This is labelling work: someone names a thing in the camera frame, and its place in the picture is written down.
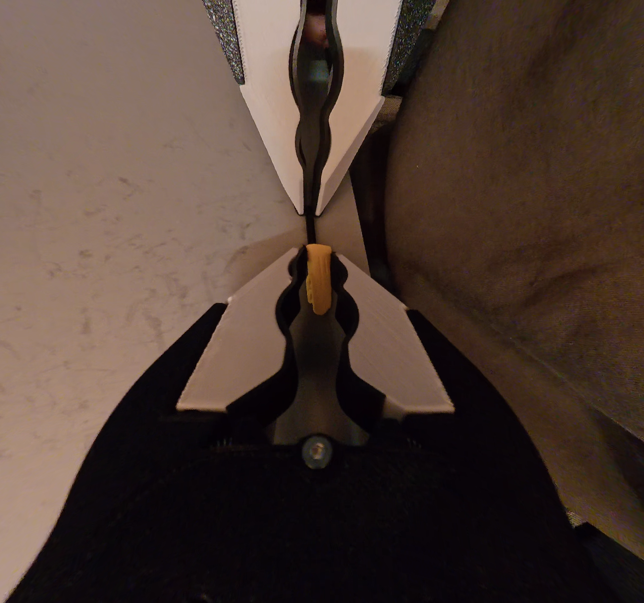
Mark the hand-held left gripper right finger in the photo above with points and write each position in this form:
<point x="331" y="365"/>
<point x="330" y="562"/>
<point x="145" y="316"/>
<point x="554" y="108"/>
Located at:
<point x="397" y="356"/>

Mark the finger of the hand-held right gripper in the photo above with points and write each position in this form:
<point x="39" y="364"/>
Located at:
<point x="370" y="60"/>
<point x="266" y="60"/>

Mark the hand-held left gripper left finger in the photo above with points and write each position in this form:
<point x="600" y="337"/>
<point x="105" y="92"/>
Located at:
<point x="236" y="356"/>

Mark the yellow plastic toy piece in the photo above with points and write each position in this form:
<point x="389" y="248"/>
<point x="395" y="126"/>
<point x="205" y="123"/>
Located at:
<point x="318" y="281"/>

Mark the person's brown shirt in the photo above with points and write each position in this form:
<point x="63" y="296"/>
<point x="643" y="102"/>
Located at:
<point x="528" y="211"/>

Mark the black toy axle pin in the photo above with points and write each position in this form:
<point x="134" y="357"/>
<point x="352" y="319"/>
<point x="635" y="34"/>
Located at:
<point x="311" y="231"/>

